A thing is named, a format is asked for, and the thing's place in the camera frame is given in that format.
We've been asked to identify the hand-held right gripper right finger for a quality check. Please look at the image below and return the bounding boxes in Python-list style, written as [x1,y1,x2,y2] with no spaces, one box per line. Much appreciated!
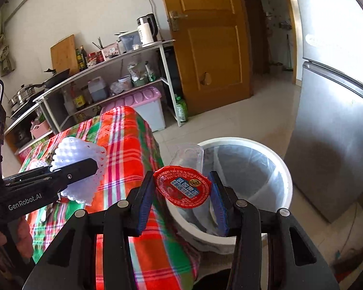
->
[209,171,341,290]

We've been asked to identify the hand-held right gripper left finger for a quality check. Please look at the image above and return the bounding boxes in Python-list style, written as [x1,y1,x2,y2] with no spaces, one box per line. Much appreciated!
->
[24,171,158,290]

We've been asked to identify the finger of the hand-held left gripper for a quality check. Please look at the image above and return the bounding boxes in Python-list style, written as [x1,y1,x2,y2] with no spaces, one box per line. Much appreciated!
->
[2,158,99,191]

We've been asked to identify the white foam fruit net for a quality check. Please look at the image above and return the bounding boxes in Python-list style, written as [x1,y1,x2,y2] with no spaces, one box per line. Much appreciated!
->
[50,137,107,207]

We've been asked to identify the clear plastic cup red lid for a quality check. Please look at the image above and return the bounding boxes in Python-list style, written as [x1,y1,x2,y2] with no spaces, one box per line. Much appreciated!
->
[153,143,213,209]

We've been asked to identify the white bin with clear bag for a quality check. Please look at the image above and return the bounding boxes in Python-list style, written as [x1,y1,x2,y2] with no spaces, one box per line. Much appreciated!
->
[165,137,293,254]

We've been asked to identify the person's left hand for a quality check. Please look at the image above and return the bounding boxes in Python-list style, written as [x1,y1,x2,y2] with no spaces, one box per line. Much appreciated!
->
[0,217,34,267]

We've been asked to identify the small white foam piece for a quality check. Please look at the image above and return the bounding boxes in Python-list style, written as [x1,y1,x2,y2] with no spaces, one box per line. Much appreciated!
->
[27,159,52,173]

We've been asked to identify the pink plastic basket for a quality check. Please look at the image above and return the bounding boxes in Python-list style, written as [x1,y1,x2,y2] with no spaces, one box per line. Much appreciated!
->
[30,120,53,139]

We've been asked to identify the red green plaid cloth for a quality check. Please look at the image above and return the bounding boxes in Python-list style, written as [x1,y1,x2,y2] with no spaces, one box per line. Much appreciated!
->
[18,106,202,290]

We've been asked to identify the brown sauce bottle yellow label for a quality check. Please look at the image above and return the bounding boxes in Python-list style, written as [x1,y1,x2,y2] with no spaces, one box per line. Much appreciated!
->
[74,92,86,111]

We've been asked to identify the black induction cooker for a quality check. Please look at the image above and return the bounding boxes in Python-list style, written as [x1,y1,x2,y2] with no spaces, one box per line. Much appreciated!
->
[10,101,40,118]

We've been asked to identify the dark liquid plastic jug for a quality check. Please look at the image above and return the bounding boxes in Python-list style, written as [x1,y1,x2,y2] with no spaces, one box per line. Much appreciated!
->
[87,77,109,102]

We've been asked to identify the steel pot with lid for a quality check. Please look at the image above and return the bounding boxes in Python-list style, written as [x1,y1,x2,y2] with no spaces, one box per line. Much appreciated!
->
[8,84,44,109]

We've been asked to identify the storage box with pink lid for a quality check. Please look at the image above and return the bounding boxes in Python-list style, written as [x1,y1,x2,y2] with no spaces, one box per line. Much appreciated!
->
[101,86,167,133]

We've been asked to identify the black wok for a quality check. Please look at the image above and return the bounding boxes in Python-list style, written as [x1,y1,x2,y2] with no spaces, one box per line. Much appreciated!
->
[44,68,71,88]

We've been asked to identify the green plastic bottle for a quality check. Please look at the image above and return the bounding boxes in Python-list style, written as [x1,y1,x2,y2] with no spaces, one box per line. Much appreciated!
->
[174,96,189,123]

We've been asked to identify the dark glass sauce bottle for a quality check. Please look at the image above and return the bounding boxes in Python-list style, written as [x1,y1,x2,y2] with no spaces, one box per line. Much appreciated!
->
[79,46,88,71]

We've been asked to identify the wooden cutting board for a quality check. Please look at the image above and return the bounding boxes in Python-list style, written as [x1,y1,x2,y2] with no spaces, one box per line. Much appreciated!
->
[50,35,80,74]

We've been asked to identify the green white snack bag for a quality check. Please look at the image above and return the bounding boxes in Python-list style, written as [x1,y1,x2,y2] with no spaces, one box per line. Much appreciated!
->
[128,62,156,87]

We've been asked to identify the pink utensil holder box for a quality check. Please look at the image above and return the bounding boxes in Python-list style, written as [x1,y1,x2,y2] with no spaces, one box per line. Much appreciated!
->
[101,43,120,61]

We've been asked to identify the white metal shelf rack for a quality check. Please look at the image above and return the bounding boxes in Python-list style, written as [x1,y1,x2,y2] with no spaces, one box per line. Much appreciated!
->
[4,39,182,145]

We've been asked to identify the hanging olive cloth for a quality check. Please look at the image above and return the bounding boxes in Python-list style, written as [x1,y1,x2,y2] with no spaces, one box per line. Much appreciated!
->
[0,12,17,76]

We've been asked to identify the grey blender jug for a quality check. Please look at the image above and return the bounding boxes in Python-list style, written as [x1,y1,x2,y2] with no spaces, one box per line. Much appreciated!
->
[118,32,140,53]

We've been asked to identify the silver refrigerator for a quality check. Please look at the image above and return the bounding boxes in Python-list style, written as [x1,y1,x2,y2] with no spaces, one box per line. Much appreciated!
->
[284,0,363,224]

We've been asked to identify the wooden door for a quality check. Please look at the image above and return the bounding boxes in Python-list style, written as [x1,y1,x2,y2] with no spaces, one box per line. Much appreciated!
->
[157,0,255,117]

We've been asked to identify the white black electric kettle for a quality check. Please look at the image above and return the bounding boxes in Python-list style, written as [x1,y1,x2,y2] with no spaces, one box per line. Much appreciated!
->
[137,14,159,45]

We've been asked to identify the brass door handle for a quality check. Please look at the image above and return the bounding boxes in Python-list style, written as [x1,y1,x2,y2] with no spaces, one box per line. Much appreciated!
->
[168,10,188,31]

